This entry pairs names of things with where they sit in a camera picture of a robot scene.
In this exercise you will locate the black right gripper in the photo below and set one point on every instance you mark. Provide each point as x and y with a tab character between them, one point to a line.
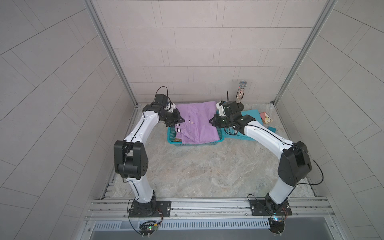
216	122

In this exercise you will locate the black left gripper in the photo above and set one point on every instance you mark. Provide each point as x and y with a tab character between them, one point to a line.
175	119

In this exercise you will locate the teal striped pants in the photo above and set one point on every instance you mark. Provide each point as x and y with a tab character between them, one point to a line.
255	131

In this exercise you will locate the purple striped pants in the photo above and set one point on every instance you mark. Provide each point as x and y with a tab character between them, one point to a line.
197	114

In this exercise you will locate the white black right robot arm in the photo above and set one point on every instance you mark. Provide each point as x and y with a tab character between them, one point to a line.
295	161

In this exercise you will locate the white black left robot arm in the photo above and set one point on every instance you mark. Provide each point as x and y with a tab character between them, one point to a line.
131	160

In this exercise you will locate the teal plastic basket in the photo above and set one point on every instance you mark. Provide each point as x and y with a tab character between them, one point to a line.
195	136

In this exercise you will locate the glitter microphone on stand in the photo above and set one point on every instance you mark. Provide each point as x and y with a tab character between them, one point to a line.
240	94

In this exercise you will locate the red yellow small box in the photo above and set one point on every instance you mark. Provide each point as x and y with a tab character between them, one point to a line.
265	118

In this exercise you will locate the small teal block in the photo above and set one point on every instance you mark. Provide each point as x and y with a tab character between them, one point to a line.
272	129

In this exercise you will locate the left circuit board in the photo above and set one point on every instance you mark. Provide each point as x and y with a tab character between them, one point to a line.
148	228

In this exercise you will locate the circuit board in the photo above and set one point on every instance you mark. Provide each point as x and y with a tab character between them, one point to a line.
277	226
148	228

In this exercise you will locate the right circuit board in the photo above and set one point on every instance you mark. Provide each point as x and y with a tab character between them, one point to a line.
277	226

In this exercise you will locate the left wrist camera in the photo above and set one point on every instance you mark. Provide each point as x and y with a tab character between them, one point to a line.
161	100

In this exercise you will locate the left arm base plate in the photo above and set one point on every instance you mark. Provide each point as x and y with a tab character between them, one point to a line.
150	210

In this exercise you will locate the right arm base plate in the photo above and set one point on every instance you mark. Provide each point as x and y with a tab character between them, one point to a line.
261	208

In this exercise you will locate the aluminium mounting rail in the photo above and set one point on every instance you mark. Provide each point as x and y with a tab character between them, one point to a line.
216	208

